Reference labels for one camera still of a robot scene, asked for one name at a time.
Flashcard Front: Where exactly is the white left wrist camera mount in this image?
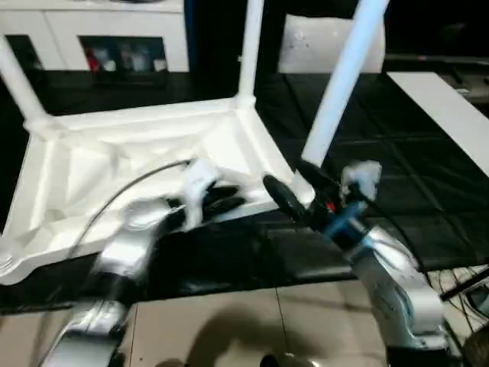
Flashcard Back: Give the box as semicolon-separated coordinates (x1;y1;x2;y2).
181;158;222;231

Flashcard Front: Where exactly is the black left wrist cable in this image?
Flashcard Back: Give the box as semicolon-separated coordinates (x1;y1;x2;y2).
67;159;193;261

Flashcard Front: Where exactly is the black metal rod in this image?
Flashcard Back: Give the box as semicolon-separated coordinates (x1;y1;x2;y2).
440;273;489;302

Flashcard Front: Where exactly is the white glass-door cabinet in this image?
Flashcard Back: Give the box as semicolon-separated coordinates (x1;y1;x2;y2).
0;0;191;74

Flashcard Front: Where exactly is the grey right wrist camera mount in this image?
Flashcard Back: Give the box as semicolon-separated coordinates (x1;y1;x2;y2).
340;159;384;203

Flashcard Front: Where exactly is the white curved plastic panel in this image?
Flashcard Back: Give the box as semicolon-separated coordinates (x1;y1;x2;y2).
276;13;387;74

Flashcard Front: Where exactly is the black padded mat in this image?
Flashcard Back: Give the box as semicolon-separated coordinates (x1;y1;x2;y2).
0;67;489;313

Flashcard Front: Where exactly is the white plastic table top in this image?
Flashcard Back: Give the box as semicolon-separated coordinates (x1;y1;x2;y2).
0;95;317;287

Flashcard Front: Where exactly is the white flat board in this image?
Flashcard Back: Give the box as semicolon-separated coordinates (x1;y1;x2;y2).
384;71;489;170

